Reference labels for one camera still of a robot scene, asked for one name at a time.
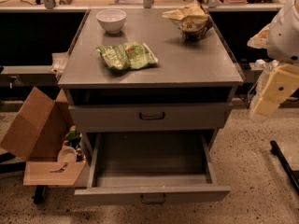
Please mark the covered gripper body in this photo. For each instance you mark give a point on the covered gripper body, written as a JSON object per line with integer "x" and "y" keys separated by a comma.
{"x": 285, "y": 39}

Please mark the grey drawer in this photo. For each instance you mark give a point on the grey drawer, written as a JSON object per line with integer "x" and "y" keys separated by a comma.
{"x": 159, "y": 117}
{"x": 151, "y": 168}

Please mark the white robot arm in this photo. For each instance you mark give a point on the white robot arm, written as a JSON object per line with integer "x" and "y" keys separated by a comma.
{"x": 281, "y": 40}

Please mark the grey top drawer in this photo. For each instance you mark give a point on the grey top drawer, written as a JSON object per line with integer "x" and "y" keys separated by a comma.
{"x": 159, "y": 117}

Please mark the grey drawer cabinet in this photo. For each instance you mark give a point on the grey drawer cabinet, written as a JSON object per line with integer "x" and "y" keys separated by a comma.
{"x": 186, "y": 73}

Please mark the black floor bar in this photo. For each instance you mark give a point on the black floor bar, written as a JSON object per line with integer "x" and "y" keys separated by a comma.
{"x": 293, "y": 175}

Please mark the yellow brown chip bag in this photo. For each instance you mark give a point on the yellow brown chip bag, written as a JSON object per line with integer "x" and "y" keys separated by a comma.
{"x": 192, "y": 20}

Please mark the green chip bag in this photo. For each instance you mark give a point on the green chip bag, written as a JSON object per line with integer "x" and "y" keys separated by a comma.
{"x": 127, "y": 56}

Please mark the white ceramic bowl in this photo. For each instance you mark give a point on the white ceramic bowl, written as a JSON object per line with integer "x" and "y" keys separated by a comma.
{"x": 111, "y": 20}

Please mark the green item in box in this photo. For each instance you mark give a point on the green item in box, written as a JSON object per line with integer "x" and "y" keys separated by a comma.
{"x": 72, "y": 134}

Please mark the white cup in box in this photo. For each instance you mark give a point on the white cup in box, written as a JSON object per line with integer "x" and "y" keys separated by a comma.
{"x": 67, "y": 154}

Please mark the brown cardboard box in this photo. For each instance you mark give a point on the brown cardboard box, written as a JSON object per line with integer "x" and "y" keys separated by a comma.
{"x": 36, "y": 135}

